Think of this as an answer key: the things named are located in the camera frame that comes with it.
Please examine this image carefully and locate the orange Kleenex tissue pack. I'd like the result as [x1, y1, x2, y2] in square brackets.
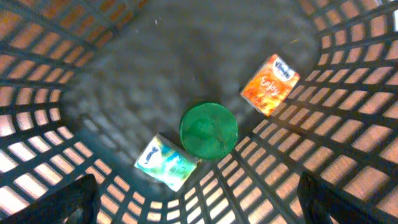
[240, 54, 300, 116]

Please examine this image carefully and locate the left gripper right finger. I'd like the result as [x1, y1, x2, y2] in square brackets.
[297, 172, 378, 224]

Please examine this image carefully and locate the grey plastic mesh basket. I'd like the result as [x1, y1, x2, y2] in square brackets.
[1, 0, 397, 223]

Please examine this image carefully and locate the green lid jar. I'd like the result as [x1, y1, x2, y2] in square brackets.
[179, 102, 239, 161]

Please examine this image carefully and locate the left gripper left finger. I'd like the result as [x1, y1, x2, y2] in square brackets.
[1, 174, 101, 223]

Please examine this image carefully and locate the teal Kleenex tissue pack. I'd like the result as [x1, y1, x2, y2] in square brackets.
[134, 133, 198, 192]

